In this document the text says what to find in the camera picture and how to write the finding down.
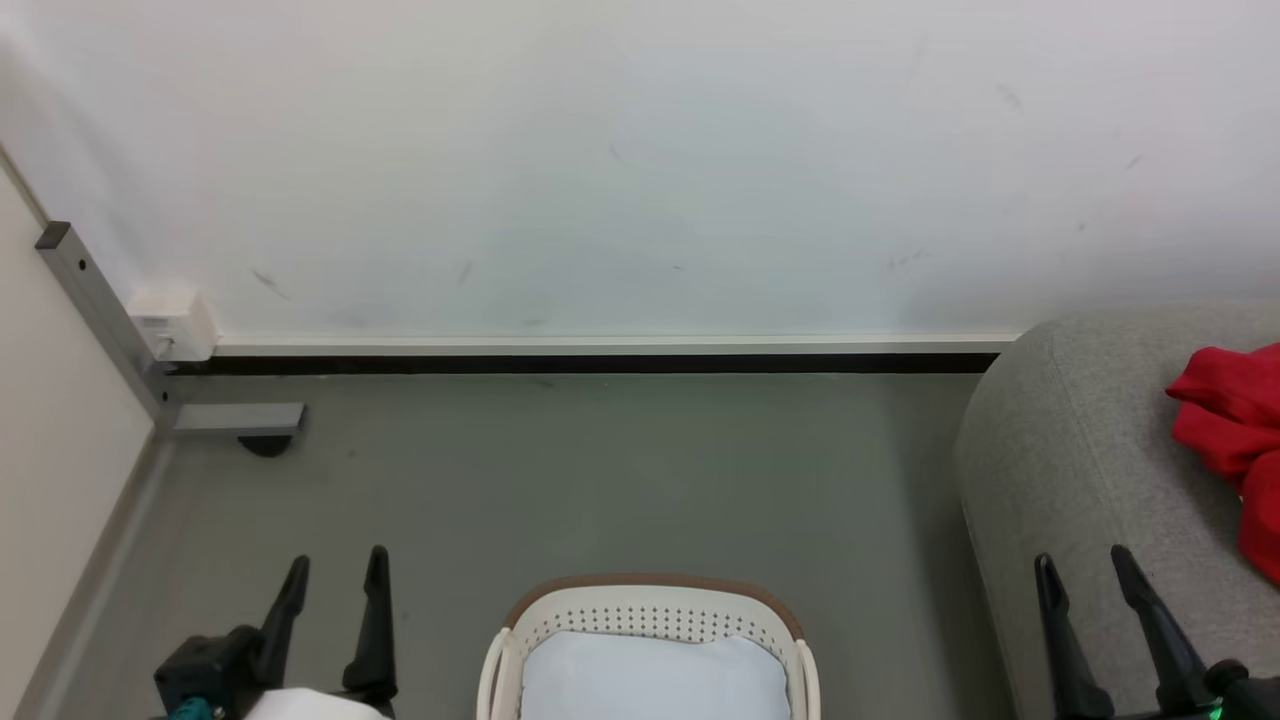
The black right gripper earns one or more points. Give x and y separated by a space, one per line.
1245 695

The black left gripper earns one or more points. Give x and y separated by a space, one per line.
215 665

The red clothing item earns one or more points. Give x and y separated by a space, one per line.
1235 420

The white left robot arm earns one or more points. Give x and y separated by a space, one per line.
310 706

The white laundry basket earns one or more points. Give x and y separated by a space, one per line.
650 605

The black round foot pad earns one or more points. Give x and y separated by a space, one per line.
265 445

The grey fabric sofa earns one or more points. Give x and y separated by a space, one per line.
1080 450

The white cloth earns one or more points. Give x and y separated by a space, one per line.
655 680

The black and white baseboard strip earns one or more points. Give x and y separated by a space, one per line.
600 355

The grey metal foot bracket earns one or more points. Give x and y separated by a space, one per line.
240 418

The white wall outlet box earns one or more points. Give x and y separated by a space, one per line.
175 322

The grey metal frame post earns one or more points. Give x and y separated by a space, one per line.
100 305

